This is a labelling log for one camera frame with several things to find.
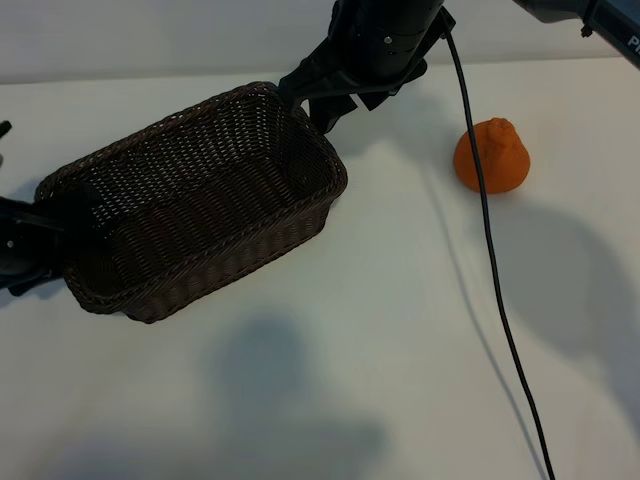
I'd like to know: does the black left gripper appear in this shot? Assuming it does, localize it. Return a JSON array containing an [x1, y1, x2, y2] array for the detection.
[[0, 182, 107, 297]]

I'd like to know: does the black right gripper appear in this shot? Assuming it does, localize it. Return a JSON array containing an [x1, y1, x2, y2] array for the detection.
[[277, 0, 457, 134]]

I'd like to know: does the dark brown woven basket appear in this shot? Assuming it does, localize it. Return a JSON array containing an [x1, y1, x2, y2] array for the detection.
[[33, 81, 349, 325]]

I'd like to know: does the orange fruit with knobbed top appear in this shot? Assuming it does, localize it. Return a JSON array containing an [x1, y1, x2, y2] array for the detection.
[[452, 116, 532, 195]]

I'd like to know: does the long black cable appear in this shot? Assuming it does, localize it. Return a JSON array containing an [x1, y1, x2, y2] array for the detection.
[[439, 13, 557, 480]]

